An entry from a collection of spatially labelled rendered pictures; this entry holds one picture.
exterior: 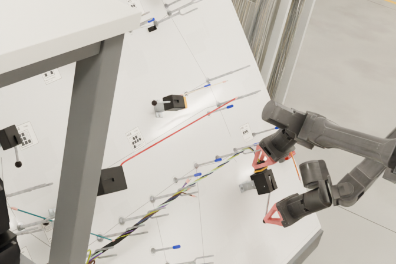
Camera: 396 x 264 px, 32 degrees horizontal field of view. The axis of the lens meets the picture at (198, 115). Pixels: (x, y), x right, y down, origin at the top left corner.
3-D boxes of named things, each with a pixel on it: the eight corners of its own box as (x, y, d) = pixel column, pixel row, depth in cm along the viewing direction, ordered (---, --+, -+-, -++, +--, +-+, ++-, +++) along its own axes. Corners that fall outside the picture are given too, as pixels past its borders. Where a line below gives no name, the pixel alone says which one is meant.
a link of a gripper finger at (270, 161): (241, 159, 186) (262, 138, 181) (254, 152, 192) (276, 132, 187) (257, 180, 185) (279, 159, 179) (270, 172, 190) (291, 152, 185)
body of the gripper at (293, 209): (273, 205, 182) (295, 196, 177) (292, 194, 190) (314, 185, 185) (284, 228, 181) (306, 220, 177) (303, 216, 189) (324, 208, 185)
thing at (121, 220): (125, 223, 156) (171, 213, 147) (121, 226, 155) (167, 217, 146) (122, 215, 156) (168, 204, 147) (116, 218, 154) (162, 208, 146)
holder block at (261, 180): (258, 195, 188) (270, 192, 185) (251, 175, 188) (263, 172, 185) (266, 190, 191) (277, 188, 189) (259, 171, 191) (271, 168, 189)
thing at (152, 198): (155, 201, 165) (201, 190, 156) (151, 204, 164) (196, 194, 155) (152, 194, 165) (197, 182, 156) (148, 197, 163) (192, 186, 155)
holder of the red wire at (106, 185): (39, 184, 141) (73, 174, 134) (88, 175, 151) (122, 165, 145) (45, 209, 141) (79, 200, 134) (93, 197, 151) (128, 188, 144)
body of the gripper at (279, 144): (257, 143, 181) (274, 125, 177) (276, 134, 189) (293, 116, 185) (273, 162, 179) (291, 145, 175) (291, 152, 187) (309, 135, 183)
